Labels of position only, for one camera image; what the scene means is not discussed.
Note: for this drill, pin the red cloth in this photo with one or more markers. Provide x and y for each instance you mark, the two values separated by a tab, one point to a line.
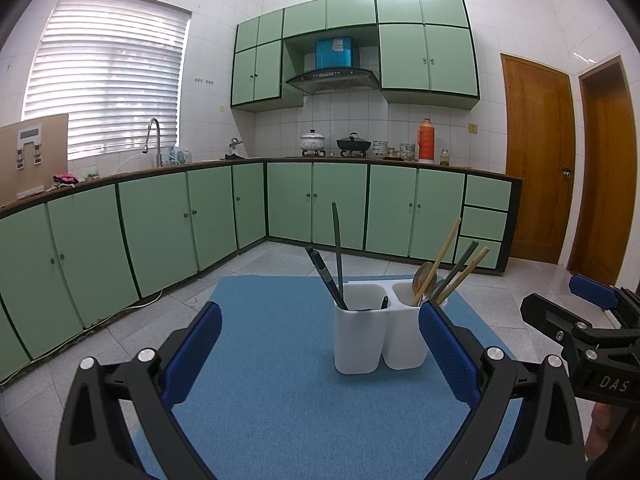
66	179

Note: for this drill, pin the glass jar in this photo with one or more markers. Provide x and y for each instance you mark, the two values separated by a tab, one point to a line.
445	158

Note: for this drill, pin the wooden chopstick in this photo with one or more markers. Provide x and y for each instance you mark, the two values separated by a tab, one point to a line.
445	247
472	265

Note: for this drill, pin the cardboard box with white label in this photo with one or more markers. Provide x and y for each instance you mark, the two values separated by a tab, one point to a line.
52	160

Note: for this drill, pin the metal sink faucet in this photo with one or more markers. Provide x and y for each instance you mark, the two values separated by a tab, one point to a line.
157	140

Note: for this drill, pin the black chopstick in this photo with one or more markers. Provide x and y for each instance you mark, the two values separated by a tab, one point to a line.
331	282
320	269

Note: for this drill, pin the orange thermos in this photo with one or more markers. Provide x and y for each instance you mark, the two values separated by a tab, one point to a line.
425	142

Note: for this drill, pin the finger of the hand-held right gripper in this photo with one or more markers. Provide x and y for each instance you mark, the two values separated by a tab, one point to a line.
550	316
595	293

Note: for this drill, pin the blue box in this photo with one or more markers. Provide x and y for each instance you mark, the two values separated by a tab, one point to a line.
336	53

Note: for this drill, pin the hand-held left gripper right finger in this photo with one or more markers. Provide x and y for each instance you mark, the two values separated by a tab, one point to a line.
447	355

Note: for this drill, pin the small metal kettle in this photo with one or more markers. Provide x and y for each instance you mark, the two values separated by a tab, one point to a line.
234	145

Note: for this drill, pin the black range hood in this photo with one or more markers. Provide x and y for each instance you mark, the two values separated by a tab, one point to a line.
330	80

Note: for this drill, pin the bottles beside sink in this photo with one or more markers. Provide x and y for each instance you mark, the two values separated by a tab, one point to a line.
180	156

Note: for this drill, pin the blue tablecloth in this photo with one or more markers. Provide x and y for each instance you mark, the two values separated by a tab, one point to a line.
280	400

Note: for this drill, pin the stack of patterned bowls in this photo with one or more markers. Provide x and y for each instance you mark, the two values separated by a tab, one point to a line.
380	149

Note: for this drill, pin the green upper wall cabinets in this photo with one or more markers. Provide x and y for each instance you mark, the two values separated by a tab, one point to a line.
425	55

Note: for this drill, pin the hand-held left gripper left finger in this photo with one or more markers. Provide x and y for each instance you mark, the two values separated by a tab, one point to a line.
195	350

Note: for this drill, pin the large silver spoon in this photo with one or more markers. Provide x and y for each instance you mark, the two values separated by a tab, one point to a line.
421	276

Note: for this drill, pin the wooden door with frame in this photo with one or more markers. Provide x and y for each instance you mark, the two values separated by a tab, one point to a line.
610	175

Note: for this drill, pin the white two-compartment utensil holder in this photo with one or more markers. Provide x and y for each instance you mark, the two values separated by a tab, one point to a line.
360	340

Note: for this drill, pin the closed wooden door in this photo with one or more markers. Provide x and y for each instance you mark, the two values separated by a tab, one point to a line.
537	160

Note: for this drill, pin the person's right hand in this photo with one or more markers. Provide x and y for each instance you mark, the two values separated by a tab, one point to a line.
599	430

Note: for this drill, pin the white cooking pot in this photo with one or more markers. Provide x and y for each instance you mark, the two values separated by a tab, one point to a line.
313	141

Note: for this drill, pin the black wok with lid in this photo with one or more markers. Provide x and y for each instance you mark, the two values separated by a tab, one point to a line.
354	145

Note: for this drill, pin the green lower kitchen cabinets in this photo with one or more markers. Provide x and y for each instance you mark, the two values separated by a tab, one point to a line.
150	225

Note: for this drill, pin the patterned bowl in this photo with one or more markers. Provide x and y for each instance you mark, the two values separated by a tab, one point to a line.
406	151

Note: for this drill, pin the white window blind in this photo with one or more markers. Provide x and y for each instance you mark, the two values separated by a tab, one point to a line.
110	75

